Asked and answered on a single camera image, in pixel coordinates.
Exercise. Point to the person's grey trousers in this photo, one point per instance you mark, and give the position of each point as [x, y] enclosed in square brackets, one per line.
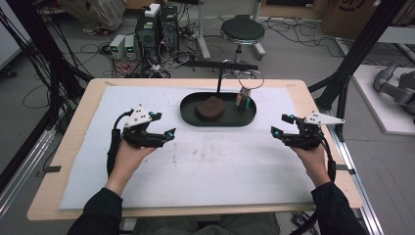
[235, 226]

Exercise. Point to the grey power supply unit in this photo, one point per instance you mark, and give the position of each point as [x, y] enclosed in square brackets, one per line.
[117, 45]
[130, 47]

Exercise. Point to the small white box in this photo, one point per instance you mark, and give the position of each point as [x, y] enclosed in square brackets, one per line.
[152, 9]

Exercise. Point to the white floor board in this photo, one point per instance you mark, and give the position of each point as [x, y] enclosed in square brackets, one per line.
[372, 94]

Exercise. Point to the black metal frame post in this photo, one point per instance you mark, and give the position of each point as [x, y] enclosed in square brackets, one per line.
[355, 55]

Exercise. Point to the brown fabric pouch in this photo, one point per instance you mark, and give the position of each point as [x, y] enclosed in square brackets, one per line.
[210, 109]

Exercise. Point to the aluminium rail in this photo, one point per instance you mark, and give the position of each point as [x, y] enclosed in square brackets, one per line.
[365, 202]
[23, 169]

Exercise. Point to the white metal stand leg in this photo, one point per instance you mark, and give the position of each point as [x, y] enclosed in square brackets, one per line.
[257, 32]
[202, 29]

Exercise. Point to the person's left hand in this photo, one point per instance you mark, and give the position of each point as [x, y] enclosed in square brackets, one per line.
[127, 163]

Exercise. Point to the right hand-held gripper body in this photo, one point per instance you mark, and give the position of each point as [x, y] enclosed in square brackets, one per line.
[308, 133]

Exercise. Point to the brown cardboard box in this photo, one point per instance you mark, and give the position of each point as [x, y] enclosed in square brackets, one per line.
[352, 16]

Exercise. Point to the black tape strip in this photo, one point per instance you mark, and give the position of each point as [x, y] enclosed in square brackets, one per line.
[50, 169]
[347, 169]

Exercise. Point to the black round stool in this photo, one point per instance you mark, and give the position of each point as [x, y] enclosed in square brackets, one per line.
[242, 31]

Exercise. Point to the black oval tray with hanger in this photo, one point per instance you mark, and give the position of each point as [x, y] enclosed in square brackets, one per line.
[228, 120]

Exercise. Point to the black device under table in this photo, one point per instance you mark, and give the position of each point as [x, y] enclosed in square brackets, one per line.
[301, 222]

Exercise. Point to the black computer tower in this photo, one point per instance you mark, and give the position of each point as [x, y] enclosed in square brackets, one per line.
[169, 27]
[147, 36]

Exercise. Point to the white foam mat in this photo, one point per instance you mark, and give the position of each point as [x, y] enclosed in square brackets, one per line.
[212, 169]

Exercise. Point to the person's right hand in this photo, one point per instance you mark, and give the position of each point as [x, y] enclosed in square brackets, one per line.
[314, 164]

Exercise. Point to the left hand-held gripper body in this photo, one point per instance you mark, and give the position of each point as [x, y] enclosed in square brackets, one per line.
[138, 129]

